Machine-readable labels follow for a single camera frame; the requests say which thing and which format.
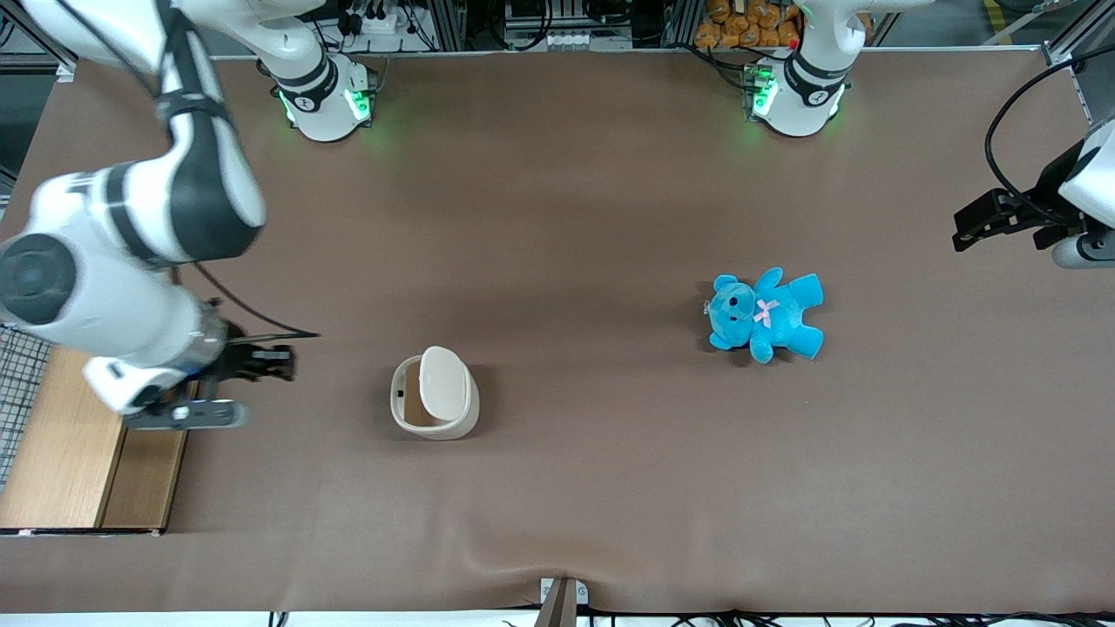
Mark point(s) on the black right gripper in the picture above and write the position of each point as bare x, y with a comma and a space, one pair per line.
235, 360

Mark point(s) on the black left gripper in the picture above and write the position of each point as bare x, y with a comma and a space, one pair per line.
1050, 205

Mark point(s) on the white trash can lid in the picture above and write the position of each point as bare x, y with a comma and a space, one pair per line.
444, 383

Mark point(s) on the white square trash can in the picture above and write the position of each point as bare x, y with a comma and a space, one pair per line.
435, 428

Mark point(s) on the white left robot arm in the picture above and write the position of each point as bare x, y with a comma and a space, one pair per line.
806, 91

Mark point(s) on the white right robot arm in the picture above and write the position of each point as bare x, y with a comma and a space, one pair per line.
131, 209

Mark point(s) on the blue teddy bear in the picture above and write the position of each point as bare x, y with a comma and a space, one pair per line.
766, 313

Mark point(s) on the light wooden box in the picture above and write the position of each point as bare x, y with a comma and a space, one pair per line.
61, 470

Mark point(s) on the orange plush toys pile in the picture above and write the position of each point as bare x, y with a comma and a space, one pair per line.
749, 22

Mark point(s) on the brown table mat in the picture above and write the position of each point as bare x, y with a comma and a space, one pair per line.
557, 488

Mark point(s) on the white power strip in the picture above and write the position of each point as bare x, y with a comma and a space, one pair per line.
376, 22

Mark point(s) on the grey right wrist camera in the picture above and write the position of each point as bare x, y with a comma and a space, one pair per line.
196, 415

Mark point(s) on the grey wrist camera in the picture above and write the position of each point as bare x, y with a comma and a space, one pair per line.
196, 415
1084, 250

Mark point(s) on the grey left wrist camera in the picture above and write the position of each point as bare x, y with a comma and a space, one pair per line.
1084, 250

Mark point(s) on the aluminium frame profile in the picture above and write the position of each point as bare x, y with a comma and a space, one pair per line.
1076, 30
39, 48

